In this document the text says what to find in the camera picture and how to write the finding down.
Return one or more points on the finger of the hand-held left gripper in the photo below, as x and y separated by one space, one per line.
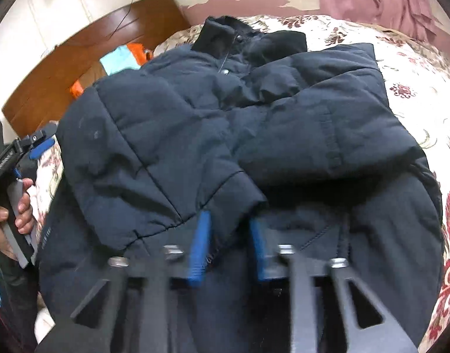
41 147

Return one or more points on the maroon curtain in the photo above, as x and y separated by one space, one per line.
375 0

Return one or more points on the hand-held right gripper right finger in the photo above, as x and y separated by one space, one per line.
258 253

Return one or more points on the person's left hand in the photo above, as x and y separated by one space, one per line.
23 209

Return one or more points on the orange cloth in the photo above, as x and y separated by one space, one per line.
136 53

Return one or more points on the light blue cloth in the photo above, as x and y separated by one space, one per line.
116 60

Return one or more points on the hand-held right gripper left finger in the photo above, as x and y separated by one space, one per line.
202 250

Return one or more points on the floral bedspread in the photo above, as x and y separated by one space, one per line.
412 66

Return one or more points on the person's left forearm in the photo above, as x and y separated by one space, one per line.
15 290

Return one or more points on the navy puffer jacket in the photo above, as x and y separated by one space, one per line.
210 136

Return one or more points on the wooden headboard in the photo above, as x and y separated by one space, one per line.
63 73

